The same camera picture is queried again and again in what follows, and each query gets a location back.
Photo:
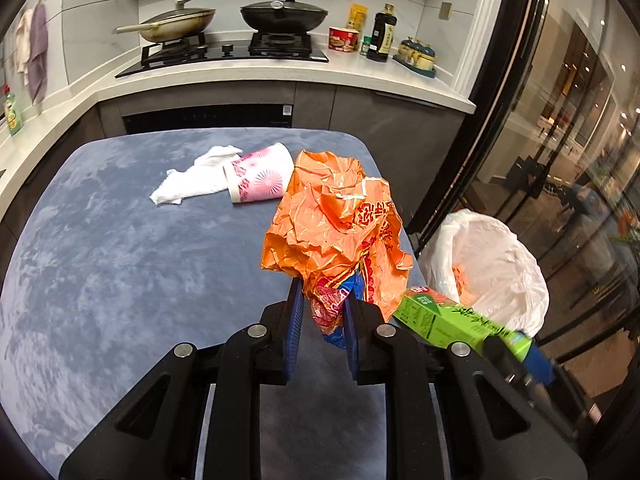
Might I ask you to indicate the wall outlet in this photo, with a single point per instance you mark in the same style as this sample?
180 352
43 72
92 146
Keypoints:
445 11

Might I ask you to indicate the white paper towel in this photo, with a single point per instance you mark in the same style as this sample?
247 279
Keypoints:
195 182

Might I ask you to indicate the yellow seasoning packet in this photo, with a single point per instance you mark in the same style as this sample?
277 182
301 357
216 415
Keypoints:
357 15

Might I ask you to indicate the beige frying pan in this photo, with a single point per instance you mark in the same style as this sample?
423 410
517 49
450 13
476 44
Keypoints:
170 30

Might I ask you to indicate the black gas stove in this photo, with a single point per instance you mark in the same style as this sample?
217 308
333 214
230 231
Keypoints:
200 60

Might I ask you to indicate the glass pan lid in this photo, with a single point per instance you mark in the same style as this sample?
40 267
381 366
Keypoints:
180 12

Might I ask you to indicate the white kitchen countertop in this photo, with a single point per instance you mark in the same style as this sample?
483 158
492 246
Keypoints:
250 77

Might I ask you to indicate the red instant noodle cup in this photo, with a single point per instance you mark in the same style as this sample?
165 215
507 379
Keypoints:
343 40

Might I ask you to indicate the dark soy sauce bottle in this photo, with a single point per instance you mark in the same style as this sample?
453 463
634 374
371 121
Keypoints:
382 35

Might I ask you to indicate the glass sliding door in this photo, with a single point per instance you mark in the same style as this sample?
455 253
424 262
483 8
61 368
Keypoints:
575 110

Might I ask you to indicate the small green-capped jar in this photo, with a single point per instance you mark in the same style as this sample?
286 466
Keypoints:
366 46

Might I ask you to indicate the seasoning jar set on tray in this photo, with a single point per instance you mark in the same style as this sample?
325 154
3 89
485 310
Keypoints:
417 57

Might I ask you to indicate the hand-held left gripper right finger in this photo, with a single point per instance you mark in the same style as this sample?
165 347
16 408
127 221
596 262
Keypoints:
352 345

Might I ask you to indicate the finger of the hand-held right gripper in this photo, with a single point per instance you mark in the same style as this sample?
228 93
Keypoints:
502 355
541 362

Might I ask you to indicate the orange snack wrapper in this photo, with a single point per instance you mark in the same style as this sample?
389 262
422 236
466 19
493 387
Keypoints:
330 220

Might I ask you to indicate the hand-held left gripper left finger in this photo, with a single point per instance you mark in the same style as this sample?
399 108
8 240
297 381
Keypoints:
295 330

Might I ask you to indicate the black wok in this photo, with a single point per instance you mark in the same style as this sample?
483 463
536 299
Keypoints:
285 20

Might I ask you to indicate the green tea box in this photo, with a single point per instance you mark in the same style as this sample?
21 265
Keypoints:
435 317

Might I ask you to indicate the trash bin with white liner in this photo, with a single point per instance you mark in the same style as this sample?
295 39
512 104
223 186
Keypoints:
500 260

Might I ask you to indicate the purple hanging towel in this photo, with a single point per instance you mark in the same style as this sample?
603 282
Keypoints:
37 55

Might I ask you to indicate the black wok lid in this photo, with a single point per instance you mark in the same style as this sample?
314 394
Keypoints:
285 4

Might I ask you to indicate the white hanging towel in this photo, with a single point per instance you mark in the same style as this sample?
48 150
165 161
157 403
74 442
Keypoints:
22 42

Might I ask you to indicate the pink flowered paper cup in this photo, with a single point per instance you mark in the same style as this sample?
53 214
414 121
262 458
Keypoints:
260 172

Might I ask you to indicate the green dish soap bottle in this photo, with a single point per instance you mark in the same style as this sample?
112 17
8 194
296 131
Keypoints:
12 115

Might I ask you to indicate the black built-in appliance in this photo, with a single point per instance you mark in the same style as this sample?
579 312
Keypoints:
200 120

